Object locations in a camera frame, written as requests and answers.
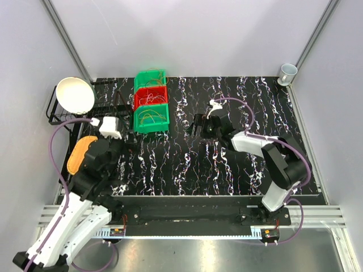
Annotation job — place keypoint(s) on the near green storage bin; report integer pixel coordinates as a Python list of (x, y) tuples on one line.
[(151, 118)]

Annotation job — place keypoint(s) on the red storage bin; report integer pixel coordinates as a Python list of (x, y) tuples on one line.
[(150, 96)]

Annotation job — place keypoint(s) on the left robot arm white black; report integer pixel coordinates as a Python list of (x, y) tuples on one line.
[(84, 209)]

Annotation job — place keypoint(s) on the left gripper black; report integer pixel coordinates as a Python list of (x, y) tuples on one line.
[(132, 148)]

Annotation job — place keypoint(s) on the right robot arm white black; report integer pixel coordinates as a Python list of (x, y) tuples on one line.
[(284, 159)]

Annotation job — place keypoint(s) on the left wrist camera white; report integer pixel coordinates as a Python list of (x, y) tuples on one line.
[(107, 126)]

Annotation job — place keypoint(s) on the green storage bin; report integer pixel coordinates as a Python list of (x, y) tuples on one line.
[(150, 78), (151, 118)]

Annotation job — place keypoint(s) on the white bowl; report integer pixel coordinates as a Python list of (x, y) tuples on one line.
[(75, 95)]

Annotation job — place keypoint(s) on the black wire dish rack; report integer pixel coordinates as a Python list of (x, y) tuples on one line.
[(111, 100)]

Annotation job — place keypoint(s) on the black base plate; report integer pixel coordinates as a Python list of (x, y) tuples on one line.
[(187, 216)]

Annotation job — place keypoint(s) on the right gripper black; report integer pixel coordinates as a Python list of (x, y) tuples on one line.
[(201, 119)]

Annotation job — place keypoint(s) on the orange woven basket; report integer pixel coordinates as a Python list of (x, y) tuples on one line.
[(78, 154)]

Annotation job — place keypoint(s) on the white mug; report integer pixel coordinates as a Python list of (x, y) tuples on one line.
[(287, 74)]

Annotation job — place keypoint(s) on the far green storage bin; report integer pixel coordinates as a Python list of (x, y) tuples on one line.
[(150, 78)]

